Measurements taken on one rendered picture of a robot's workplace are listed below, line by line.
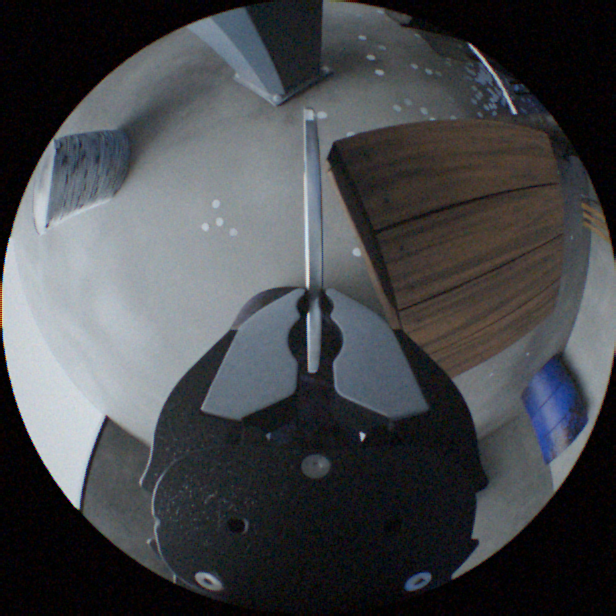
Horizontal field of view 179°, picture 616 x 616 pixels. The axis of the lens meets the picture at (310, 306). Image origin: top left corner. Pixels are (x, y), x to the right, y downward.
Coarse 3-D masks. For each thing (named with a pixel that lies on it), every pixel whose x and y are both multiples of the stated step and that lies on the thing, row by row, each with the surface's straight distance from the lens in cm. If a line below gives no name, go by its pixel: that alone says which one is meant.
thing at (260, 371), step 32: (256, 320) 9; (288, 320) 9; (256, 352) 8; (288, 352) 7; (224, 384) 7; (256, 384) 7; (288, 384) 7; (224, 416) 6; (256, 416) 6; (288, 416) 7
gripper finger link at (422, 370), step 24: (408, 336) 9; (408, 360) 8; (432, 360) 8; (432, 384) 7; (432, 408) 7; (456, 408) 7; (408, 432) 6; (432, 432) 6; (456, 432) 7; (456, 456) 6; (480, 480) 7; (384, 528) 6
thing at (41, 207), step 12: (48, 156) 78; (48, 168) 74; (36, 180) 91; (48, 180) 71; (36, 192) 88; (48, 192) 69; (36, 204) 86; (48, 204) 67; (36, 216) 86; (36, 228) 86
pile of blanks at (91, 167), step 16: (64, 144) 72; (80, 144) 74; (96, 144) 76; (112, 144) 79; (128, 144) 85; (64, 160) 70; (80, 160) 71; (96, 160) 76; (112, 160) 78; (128, 160) 83; (64, 176) 68; (80, 176) 71; (96, 176) 74; (112, 176) 79; (64, 192) 68; (80, 192) 73; (96, 192) 79; (112, 192) 85; (64, 208) 72; (80, 208) 80; (48, 224) 74
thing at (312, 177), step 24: (312, 120) 15; (312, 144) 13; (312, 168) 12; (312, 192) 11; (312, 216) 11; (312, 240) 11; (312, 264) 11; (312, 288) 11; (312, 312) 12; (312, 336) 13; (312, 360) 16
